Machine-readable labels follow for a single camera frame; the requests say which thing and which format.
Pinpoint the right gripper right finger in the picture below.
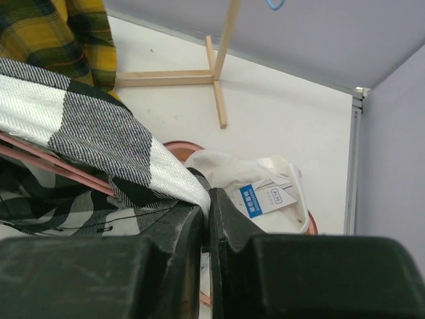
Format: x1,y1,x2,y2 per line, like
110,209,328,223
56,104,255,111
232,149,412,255
209,188,424,318

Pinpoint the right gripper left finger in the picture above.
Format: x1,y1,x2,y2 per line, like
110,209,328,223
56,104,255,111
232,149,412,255
1,203,203,318

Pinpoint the pink hanger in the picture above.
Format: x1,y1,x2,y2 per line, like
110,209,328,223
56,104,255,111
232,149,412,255
1,132,115,196

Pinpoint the black white checked shirt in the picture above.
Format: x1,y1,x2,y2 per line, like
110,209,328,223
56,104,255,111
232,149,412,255
1,58,211,238

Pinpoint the yellow plaid shirt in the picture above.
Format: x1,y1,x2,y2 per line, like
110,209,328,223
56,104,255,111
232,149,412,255
1,1,118,96

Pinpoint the wooden clothes rack frame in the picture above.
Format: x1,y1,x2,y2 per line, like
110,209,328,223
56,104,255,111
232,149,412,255
116,0,241,129

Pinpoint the light blue wire hanger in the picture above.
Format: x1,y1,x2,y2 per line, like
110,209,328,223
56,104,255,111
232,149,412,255
266,0,286,11

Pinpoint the pink plastic laundry basket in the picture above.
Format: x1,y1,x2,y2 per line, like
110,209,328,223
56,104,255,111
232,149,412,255
162,140,321,306

